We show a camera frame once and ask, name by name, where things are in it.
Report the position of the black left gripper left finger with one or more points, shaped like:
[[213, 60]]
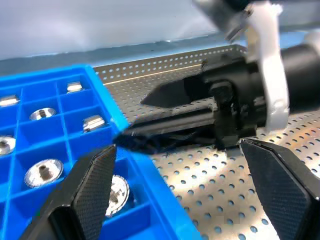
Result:
[[85, 190]]

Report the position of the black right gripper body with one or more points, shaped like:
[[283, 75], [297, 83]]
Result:
[[242, 87]]

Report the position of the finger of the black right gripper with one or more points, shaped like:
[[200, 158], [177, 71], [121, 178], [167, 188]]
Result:
[[175, 127], [175, 93]]

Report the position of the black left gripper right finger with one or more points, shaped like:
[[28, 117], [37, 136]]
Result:
[[282, 190]]

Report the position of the metal roller with ribbed rim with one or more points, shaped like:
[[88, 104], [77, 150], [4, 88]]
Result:
[[74, 87], [7, 145], [8, 100], [120, 192], [93, 123], [53, 170], [37, 115]]

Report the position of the perforated steel tray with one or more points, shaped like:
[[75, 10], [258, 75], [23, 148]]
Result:
[[212, 187]]

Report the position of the blue plastic compartment tray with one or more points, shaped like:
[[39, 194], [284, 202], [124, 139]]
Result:
[[100, 85]]

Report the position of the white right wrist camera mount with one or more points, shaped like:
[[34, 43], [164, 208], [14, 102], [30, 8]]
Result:
[[271, 62]]

